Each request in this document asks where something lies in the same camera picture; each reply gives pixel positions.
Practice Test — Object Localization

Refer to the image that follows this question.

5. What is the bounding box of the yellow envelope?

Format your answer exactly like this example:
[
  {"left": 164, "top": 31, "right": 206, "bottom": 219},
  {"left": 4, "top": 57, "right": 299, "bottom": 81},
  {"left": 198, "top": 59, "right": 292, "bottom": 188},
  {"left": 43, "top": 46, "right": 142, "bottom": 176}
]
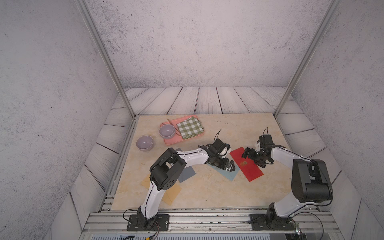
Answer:
[{"left": 141, "top": 174, "right": 182, "bottom": 206}]

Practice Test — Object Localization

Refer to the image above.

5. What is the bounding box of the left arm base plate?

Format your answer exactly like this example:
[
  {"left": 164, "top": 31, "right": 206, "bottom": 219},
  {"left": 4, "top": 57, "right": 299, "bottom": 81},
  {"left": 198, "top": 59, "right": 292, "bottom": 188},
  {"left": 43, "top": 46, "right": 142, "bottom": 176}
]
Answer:
[{"left": 127, "top": 214, "right": 170, "bottom": 232}]

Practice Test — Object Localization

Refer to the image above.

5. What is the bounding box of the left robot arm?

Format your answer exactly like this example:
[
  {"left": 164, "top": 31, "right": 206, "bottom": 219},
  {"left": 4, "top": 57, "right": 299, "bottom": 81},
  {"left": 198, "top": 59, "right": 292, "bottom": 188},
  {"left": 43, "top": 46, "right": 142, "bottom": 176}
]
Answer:
[{"left": 137, "top": 139, "right": 236, "bottom": 224}]

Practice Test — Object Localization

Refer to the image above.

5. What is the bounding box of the pink tray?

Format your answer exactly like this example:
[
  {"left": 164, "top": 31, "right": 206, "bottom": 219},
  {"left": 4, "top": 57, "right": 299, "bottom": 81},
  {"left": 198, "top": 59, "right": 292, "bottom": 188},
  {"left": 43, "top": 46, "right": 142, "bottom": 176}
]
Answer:
[{"left": 160, "top": 115, "right": 205, "bottom": 145}]

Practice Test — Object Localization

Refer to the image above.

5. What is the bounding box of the aluminium frame post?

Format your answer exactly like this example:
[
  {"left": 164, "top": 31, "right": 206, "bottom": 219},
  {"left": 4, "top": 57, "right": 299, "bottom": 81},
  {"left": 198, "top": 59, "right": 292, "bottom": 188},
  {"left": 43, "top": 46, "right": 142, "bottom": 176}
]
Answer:
[
  {"left": 75, "top": 0, "right": 136, "bottom": 119},
  {"left": 274, "top": 0, "right": 342, "bottom": 119}
]

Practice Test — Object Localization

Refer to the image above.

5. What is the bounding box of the light blue envelope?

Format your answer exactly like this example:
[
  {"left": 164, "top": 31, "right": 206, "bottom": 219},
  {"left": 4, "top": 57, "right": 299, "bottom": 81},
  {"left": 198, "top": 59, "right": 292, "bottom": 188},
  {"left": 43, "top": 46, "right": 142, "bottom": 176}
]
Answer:
[{"left": 208, "top": 163, "right": 240, "bottom": 182}]

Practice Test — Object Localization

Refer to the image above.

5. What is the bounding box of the lilac bowl on tray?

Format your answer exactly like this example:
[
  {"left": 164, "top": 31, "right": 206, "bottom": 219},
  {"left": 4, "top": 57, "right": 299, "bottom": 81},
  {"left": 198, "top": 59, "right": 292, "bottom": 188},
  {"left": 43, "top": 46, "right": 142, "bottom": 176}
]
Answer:
[{"left": 159, "top": 125, "right": 176, "bottom": 140}]

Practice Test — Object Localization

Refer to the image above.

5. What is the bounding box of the green checkered cloth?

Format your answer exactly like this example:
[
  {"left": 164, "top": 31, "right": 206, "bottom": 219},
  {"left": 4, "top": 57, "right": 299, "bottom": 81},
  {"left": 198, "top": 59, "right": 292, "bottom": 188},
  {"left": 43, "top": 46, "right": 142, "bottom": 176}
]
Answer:
[{"left": 177, "top": 117, "right": 205, "bottom": 140}]

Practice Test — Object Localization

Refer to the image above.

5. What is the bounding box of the aluminium front rail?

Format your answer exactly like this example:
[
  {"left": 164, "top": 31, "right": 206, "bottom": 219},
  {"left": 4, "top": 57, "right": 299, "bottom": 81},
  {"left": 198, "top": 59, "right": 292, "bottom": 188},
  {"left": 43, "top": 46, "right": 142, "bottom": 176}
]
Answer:
[{"left": 80, "top": 207, "right": 344, "bottom": 240}]

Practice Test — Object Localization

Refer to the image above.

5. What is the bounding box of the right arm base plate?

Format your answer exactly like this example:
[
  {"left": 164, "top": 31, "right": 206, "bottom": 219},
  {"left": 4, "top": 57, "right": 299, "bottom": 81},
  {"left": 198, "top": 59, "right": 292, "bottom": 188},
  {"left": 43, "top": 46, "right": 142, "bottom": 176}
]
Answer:
[{"left": 248, "top": 214, "right": 296, "bottom": 231}]

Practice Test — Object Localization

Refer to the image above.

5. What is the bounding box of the lilac bowl on table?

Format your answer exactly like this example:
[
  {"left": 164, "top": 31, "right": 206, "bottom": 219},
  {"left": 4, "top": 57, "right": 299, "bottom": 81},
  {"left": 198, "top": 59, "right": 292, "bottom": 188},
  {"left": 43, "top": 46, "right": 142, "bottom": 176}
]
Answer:
[{"left": 136, "top": 135, "right": 154, "bottom": 152}]

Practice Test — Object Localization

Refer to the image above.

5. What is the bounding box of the red envelope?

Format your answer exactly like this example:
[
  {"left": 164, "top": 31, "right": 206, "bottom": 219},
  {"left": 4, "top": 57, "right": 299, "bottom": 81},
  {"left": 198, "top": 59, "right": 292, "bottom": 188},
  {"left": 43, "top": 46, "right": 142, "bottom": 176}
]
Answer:
[{"left": 230, "top": 147, "right": 264, "bottom": 182}]

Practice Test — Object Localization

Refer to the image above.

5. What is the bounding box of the left aluminium frame post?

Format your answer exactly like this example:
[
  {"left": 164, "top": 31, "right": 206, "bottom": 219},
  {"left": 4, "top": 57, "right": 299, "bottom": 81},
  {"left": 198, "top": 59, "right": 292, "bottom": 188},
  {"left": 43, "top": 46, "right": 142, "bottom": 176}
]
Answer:
[{"left": 75, "top": 0, "right": 136, "bottom": 119}]

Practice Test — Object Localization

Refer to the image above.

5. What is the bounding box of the grey envelope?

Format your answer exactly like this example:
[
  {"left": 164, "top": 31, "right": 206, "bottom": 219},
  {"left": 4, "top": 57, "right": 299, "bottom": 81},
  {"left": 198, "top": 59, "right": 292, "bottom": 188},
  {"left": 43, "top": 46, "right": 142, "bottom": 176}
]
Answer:
[{"left": 178, "top": 160, "right": 196, "bottom": 183}]

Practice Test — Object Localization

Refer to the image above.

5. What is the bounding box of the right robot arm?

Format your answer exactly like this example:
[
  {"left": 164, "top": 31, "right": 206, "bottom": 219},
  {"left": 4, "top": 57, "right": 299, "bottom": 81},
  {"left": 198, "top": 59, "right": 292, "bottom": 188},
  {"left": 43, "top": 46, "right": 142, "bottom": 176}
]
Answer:
[{"left": 242, "top": 135, "right": 334, "bottom": 220}]

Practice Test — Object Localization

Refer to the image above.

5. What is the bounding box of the right aluminium frame post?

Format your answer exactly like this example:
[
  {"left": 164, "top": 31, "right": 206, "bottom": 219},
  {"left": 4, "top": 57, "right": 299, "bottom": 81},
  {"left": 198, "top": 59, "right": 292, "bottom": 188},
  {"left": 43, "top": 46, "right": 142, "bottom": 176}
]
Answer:
[{"left": 274, "top": 0, "right": 342, "bottom": 119}]

